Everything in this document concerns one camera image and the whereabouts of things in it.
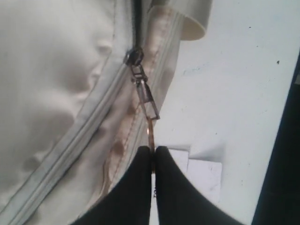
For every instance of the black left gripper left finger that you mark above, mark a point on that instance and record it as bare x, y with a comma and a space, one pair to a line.
129, 201

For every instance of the white paper label on table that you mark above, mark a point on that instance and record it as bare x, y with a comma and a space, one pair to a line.
202, 166

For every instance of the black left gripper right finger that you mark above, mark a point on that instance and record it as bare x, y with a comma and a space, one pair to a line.
178, 201

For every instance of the cream fabric duffel bag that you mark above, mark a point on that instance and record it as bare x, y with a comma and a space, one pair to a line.
78, 80

